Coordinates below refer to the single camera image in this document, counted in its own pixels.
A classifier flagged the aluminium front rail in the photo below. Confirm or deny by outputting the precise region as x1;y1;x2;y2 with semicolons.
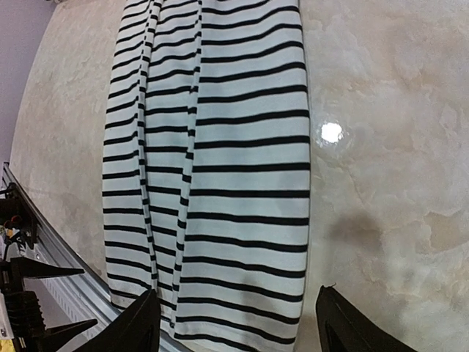
0;161;206;352

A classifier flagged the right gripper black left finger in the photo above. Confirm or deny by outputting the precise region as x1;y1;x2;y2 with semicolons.
93;290;161;352

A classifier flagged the black white striped tank top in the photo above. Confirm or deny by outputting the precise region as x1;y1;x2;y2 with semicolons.
102;1;311;351

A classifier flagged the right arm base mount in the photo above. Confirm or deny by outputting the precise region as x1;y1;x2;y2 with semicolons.
1;183;97;351

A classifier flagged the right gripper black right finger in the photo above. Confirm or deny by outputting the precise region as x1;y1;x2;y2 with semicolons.
316;286;414;352

